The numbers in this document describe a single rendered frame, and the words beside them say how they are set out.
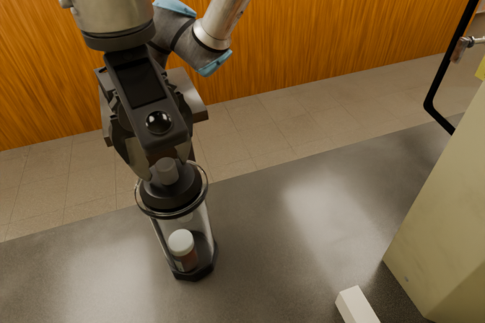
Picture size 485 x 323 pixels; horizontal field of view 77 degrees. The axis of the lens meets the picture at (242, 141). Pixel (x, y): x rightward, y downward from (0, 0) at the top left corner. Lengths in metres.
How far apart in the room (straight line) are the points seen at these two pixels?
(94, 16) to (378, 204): 0.65
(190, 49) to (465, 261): 0.76
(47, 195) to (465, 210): 2.20
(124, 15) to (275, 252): 0.50
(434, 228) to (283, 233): 0.28
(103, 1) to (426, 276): 0.57
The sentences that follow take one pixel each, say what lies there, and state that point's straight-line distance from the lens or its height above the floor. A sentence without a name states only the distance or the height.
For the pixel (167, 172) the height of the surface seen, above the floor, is 1.20.
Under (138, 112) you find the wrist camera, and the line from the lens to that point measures 0.30.
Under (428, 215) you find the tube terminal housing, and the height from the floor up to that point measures 1.12.
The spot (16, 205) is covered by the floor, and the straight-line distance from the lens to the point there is 2.39.
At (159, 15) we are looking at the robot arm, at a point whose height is 1.21.
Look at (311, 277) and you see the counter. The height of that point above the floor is 0.94.
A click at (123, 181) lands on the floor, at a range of 2.17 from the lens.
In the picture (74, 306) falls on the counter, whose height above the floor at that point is 0.94.
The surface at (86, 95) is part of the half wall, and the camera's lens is 2.50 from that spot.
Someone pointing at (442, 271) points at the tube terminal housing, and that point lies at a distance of 0.56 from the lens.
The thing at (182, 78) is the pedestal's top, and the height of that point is 0.94.
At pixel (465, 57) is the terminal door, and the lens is 0.88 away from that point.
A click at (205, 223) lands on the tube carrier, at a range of 0.51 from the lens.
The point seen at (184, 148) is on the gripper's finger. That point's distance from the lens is 0.43.
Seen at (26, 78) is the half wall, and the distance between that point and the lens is 2.49.
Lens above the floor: 1.51
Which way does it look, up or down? 42 degrees down
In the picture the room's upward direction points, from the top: 3 degrees counter-clockwise
